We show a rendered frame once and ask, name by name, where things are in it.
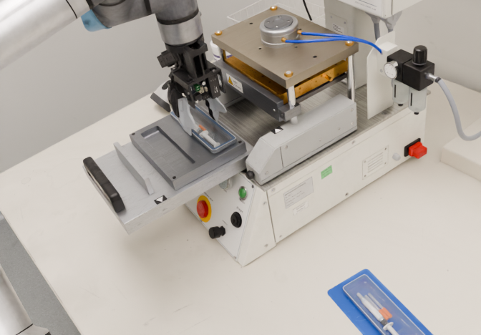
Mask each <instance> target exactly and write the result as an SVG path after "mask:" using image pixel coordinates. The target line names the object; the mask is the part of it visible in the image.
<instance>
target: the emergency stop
mask: <svg viewBox="0 0 481 335"><path fill-rule="evenodd" d="M197 212H198V215H199V216H200V217H201V218H206V217H207V216H208V205H207V203H206V202H205V201H204V200H200V201H198V204H197Z"/></svg>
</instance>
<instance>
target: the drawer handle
mask: <svg viewBox="0 0 481 335"><path fill-rule="evenodd" d="M83 163H84V167H85V169H86V171H87V173H88V175H89V176H92V177H93V179H94V181H95V182H96V183H97V184H98V186H99V187H100V189H101V190H102V192H103V193H104V194H105V195H106V197H107V198H108V200H109V201H110V202H111V204H112V207H113V209H114V211H115V212H116V213H118V212H120V211H121V210H123V209H125V205H124V203H123V201H122V198H121V197H120V194H119V193H118V192H117V190H116V189H115V187H114V186H113V184H112V183H111V182H110V181H109V179H108V178H107V177H106V175H105V174H104V173H103V172H102V170H101V169H100V168H99V166H98V165H97V163H96V162H95V161H94V160H93V159H92V157H86V158H85V159H83Z"/></svg>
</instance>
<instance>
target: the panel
mask: <svg viewBox="0 0 481 335"><path fill-rule="evenodd" d="M232 178H233V185H232V187H231V189H230V190H224V189H222V188H220V186H219V185H216V186H214V187H213V188H211V189H209V190H207V191H205V192H204V193H202V194H200V195H198V196H197V197H195V198H193V199H192V200H189V201H188V202H186V203H184V204H185V205H186V206H187V207H188V208H189V209H190V211H191V212H192V213H193V214H194V215H195V216H196V217H197V218H198V220H199V221H200V222H201V223H202V224H203V225H204V226H205V227H206V228H207V229H208V230H209V229H210V228H211V227H215V226H218V227H221V226H223V227H224V228H225V235H224V236H220V237H219V238H216V239H217V240H218V242H219V243H220V244H221V245H222V246H223V247H224V249H226V250H227V252H229V254H230V255H231V256H232V257H233V258H234V259H235V260H236V261H237V262H238V257H239V254H240V251H241V246H242V242H243V237H244V235H245V231H246V226H247V223H248V218H249V215H250V211H251V206H252V203H253V198H254V195H255V192H256V187H257V185H255V184H254V183H253V182H252V181H251V180H249V179H248V178H247V177H246V176H245V175H244V174H243V173H242V172H239V173H237V174H235V175H234V176H232ZM240 188H243V189H244V190H245V192H246V196H245V197H244V198H241V197H240V196H239V194H238V191H239V189H240ZM200 200H204V201H205V202H206V203H207V205H208V216H207V217H206V218H201V217H200V216H199V215H198V212H197V204H198V201H200ZM233 213H237V214H238V215H239V218H240V225H239V226H237V227H234V226H233V225H232V223H231V221H230V217H231V215H232V214H233Z"/></svg>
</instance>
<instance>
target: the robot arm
mask: <svg viewBox="0 0 481 335"><path fill-rule="evenodd" d="M151 14H155V16H156V19H157V25H158V27H159V30H160V35H161V38H162V40H163V41H164V43H165V48H166V50H165V51H163V52H161V55H160V56H158V57H157V59H158V61H159V63H160V66H161V67H162V68H164V67H173V68H170V70H171V72H170V74H169V75H168V77H169V78H170V82H168V84H167V85H168V91H167V99H168V102H169V104H170V106H171V108H172V110H173V112H174V114H175V116H176V117H177V119H178V121H179V123H180V125H181V126H182V128H183V129H184V131H186V132H187V133H188V134H189V135H190V136H192V135H193V134H192V129H193V130H194V129H195V121H194V119H193V117H192V115H191V113H190V106H191V107H192V108H194V109H195V103H198V102H199V101H201V100H203V101H204V100H205V105H206V106H207V107H208V110H209V114H210V116H211V117H212V118H213V120H215V121H216V122H218V118H219V112H223V113H226V108H225V107H224V105H223V104H222V103H221V102H220V101H219V98H218V97H219V96H220V91H221V92H223V93H224V94H225V93H226V92H225V85H224V81H223V75H222V72H221V69H220V68H218V67H217V66H215V65H214V64H212V63H211V62H209V61H208V60H207V59H206V55H205V52H206V51H208V46H207V44H206V43H205V42H204V41H205V40H204V36H203V26H202V22H201V19H200V17H201V16H202V14H201V12H200V11H199V8H198V3H197V0H0V71H1V70H2V69H3V68H5V67H7V66H8V65H10V64H11V63H12V62H14V61H16V60H17V59H18V58H20V57H22V56H23V55H25V54H26V53H27V52H29V51H30V50H32V49H33V48H34V47H36V46H38V45H39V44H41V43H42V42H44V41H45V40H46V39H48V38H50V37H51V36H52V35H54V34H56V33H57V32H58V31H60V30H61V29H63V28H65V26H67V25H68V24H70V23H72V22H73V21H74V20H76V19H78V18H79V17H81V19H82V22H83V24H84V27H85V29H86V30H87V31H98V30H101V29H111V28H112V27H113V26H117V25H120V24H124V23H126V22H129V21H133V20H136V19H140V18H142V17H146V16H149V15H151ZM218 75H220V79H221V83H222V86H221V85H220V84H219V80H218ZM183 94H184V95H185V96H186V97H185V96H183ZM0 335H51V334H50V332H49V330H48V329H45V328H42V327H38V326H35V325H33V323H32V322H31V319H30V318H29V316H28V314H27V312H26V310H25V309H24V307H23V305H22V303H21V301H20V300H19V297H18V296H17V294H16V292H15V290H14V288H13V286H12V285H11V283H10V281H9V279H8V278H7V276H6V274H5V272H4V270H3V268H2V267H1V264H0Z"/></svg>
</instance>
